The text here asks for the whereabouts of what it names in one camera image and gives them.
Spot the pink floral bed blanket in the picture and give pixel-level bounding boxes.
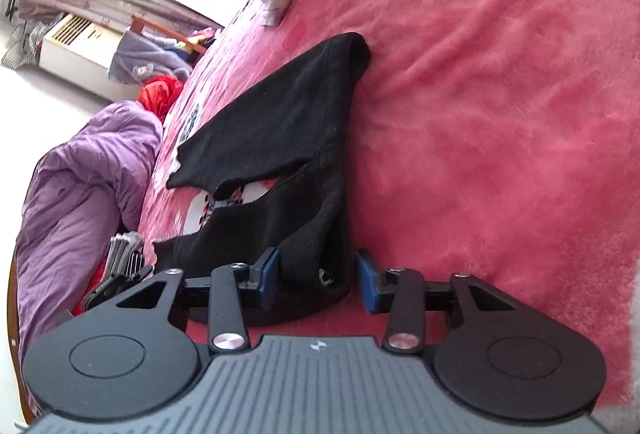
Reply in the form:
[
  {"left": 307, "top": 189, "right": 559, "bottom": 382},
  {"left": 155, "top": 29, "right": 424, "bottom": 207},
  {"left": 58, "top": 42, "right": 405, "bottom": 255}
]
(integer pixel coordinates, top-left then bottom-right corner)
[{"left": 141, "top": 0, "right": 639, "bottom": 412}]

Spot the folded grey sweater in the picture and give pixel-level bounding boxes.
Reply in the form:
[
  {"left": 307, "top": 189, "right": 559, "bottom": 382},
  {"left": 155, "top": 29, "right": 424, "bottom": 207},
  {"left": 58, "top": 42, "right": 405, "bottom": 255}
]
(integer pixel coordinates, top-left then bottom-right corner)
[{"left": 103, "top": 232, "right": 144, "bottom": 278}]

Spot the wooden chair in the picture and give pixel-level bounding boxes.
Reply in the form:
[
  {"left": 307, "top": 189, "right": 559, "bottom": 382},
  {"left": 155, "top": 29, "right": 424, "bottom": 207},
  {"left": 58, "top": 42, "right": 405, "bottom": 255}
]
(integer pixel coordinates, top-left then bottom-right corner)
[{"left": 130, "top": 15, "right": 206, "bottom": 55}]

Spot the purple duvet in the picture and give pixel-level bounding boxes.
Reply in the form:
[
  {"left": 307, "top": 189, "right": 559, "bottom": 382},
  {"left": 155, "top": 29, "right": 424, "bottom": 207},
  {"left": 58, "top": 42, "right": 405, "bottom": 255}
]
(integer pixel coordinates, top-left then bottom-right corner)
[{"left": 14, "top": 100, "right": 164, "bottom": 365}]

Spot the white floor air conditioner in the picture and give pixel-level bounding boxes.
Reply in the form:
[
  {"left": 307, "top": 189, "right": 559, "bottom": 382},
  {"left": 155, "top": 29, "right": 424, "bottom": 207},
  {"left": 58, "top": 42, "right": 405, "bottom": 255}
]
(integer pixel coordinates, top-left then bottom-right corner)
[{"left": 38, "top": 14, "right": 139, "bottom": 102}]

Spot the red pillow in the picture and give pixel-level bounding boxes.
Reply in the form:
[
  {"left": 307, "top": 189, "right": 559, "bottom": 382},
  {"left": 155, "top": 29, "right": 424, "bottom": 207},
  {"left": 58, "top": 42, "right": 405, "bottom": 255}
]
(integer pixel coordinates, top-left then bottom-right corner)
[{"left": 137, "top": 74, "right": 183, "bottom": 122}]

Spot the grey blanket on chair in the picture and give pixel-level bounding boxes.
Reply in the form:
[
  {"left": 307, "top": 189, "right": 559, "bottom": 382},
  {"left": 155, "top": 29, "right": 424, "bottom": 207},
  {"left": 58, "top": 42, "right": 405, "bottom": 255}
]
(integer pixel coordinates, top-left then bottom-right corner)
[{"left": 107, "top": 29, "right": 192, "bottom": 85}]

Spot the folded black striped garment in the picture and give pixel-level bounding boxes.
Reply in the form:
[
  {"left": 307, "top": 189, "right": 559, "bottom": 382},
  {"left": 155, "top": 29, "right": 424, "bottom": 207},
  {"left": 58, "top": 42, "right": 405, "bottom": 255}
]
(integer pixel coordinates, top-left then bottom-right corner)
[{"left": 81, "top": 265, "right": 153, "bottom": 312}]

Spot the checkered bag on conditioner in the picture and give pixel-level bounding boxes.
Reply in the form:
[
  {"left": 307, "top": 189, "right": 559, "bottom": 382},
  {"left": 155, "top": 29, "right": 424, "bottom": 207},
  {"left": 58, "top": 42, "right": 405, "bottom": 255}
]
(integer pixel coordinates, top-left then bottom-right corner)
[{"left": 1, "top": 14, "right": 64, "bottom": 70}]

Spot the wooden headboard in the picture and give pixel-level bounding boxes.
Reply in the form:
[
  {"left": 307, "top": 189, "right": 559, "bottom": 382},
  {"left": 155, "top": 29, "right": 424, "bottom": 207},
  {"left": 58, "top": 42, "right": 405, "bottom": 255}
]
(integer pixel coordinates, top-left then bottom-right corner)
[{"left": 6, "top": 260, "right": 35, "bottom": 426}]

